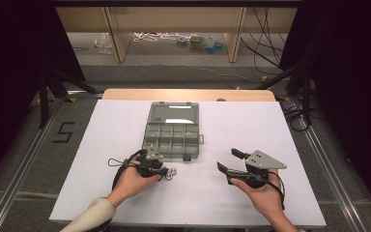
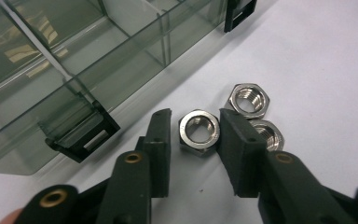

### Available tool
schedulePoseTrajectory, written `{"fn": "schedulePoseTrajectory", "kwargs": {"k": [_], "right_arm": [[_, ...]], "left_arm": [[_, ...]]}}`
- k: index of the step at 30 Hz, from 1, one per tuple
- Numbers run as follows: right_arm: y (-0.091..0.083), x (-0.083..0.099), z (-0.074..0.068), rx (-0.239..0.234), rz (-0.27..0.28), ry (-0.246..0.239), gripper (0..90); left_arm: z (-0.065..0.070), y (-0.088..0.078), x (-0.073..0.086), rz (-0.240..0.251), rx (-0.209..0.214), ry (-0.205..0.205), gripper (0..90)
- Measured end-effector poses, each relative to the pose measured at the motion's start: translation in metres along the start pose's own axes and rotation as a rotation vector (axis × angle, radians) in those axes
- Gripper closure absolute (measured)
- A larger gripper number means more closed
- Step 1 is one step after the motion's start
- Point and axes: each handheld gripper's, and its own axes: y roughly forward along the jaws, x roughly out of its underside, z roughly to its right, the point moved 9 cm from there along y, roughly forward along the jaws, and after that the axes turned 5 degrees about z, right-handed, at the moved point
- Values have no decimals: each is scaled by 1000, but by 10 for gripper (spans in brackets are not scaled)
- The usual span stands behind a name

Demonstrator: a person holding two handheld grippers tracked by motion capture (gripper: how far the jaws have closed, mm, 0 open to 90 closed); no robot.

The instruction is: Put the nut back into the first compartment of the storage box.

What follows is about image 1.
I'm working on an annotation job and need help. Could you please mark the white board sheet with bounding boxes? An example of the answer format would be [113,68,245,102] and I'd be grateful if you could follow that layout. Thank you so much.
[48,99,327,228]

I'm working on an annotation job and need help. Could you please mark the person's left hand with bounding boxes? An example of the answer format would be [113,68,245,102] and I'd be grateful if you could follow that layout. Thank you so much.
[107,154,162,208]

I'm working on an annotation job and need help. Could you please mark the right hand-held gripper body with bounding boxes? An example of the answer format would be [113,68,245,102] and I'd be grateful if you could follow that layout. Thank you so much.
[226,149,288,189]

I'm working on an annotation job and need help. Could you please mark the clear plastic bag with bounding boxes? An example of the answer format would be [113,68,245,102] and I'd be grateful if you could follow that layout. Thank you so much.
[94,32,114,55]

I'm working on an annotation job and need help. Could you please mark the black metal stand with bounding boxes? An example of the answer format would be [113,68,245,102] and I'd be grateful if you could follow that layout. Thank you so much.
[38,68,101,130]
[254,62,313,127]

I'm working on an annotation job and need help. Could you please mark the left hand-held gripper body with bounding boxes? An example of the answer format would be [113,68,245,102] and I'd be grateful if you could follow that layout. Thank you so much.
[136,144,169,179]

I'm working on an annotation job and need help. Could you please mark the pile of colourful toys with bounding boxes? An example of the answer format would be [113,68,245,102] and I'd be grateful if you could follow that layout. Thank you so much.
[176,34,228,55]

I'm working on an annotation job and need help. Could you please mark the hanging black cables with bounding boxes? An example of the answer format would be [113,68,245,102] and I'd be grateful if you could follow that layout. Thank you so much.
[240,7,288,69]

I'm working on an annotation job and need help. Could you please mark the coiled black floor cables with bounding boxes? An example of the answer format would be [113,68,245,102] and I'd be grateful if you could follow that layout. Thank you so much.
[283,101,311,132]

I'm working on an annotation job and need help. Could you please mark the white cord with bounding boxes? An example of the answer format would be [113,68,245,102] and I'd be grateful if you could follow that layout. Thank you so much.
[132,31,183,44]

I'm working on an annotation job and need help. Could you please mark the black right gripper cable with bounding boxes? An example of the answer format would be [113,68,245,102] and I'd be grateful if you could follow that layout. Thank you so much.
[264,171,286,211]

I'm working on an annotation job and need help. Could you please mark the person's right hand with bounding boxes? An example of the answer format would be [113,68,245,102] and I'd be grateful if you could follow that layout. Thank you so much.
[230,169,292,224]

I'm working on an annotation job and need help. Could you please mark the aluminium floor rail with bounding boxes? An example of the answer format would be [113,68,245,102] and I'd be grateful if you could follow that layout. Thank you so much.
[0,96,62,232]
[299,122,366,232]

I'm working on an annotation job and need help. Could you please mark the black curtain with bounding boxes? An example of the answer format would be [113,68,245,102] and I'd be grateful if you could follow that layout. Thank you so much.
[0,0,86,194]
[278,0,371,223]

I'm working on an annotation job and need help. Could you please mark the light wooden desk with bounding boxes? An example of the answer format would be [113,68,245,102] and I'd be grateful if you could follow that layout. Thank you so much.
[56,6,299,64]

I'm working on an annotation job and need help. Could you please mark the grey translucent compartment box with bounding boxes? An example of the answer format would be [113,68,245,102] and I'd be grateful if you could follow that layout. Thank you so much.
[141,101,205,162]

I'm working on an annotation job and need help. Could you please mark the wooden table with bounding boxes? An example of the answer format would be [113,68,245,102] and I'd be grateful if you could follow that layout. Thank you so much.
[101,88,277,102]

